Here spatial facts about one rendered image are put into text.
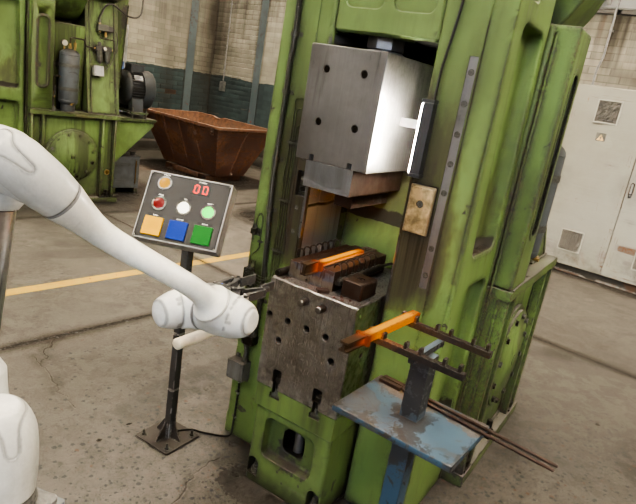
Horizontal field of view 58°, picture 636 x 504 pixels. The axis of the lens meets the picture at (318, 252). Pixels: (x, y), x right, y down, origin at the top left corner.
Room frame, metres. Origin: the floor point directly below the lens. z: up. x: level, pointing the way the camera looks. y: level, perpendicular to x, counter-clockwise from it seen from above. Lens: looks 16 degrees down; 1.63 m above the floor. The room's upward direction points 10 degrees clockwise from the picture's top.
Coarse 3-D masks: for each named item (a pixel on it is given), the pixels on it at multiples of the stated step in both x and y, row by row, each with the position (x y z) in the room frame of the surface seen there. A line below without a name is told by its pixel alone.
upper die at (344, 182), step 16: (304, 176) 2.10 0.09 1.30; (320, 176) 2.07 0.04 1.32; (336, 176) 2.03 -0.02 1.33; (352, 176) 2.00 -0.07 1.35; (368, 176) 2.10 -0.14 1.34; (384, 176) 2.22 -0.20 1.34; (400, 176) 2.34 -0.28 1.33; (336, 192) 2.03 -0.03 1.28; (352, 192) 2.02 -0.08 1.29; (368, 192) 2.12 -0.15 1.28; (384, 192) 2.24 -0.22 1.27
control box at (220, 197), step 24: (168, 192) 2.22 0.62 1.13; (192, 192) 2.22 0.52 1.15; (216, 192) 2.22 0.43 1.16; (144, 216) 2.17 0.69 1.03; (168, 216) 2.17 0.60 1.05; (192, 216) 2.17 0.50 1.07; (216, 216) 2.17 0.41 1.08; (144, 240) 2.16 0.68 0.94; (168, 240) 2.12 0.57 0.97; (216, 240) 2.12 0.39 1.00
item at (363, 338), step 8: (408, 312) 1.75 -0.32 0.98; (416, 312) 1.76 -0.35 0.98; (392, 320) 1.66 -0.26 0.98; (400, 320) 1.67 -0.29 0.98; (408, 320) 1.70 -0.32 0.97; (376, 328) 1.57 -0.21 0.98; (384, 328) 1.58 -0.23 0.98; (392, 328) 1.62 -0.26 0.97; (352, 336) 1.48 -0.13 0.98; (360, 336) 1.49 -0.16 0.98; (368, 336) 1.49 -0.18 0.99; (376, 336) 1.54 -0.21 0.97; (344, 344) 1.43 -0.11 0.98; (352, 344) 1.46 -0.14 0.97; (360, 344) 1.49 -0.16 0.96; (368, 344) 1.49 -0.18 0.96; (344, 352) 1.43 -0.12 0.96
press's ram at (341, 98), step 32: (320, 64) 2.10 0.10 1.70; (352, 64) 2.04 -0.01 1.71; (384, 64) 1.98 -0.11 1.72; (416, 64) 2.17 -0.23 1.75; (320, 96) 2.09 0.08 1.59; (352, 96) 2.03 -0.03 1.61; (384, 96) 2.00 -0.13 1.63; (416, 96) 2.22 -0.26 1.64; (320, 128) 2.08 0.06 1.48; (352, 128) 2.02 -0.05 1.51; (384, 128) 2.04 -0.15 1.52; (416, 128) 2.10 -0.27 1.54; (320, 160) 2.07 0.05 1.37; (352, 160) 2.01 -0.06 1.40; (384, 160) 2.08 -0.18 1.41
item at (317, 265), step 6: (348, 252) 2.24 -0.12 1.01; (354, 252) 2.25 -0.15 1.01; (360, 252) 2.28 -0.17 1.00; (324, 258) 2.10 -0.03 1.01; (330, 258) 2.11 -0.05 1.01; (336, 258) 2.13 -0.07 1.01; (342, 258) 2.16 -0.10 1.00; (306, 264) 1.95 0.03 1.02; (312, 264) 1.99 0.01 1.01; (318, 264) 2.02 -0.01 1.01; (324, 264) 2.05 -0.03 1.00; (306, 270) 1.96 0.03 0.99; (312, 270) 2.00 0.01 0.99; (318, 270) 2.02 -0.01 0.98
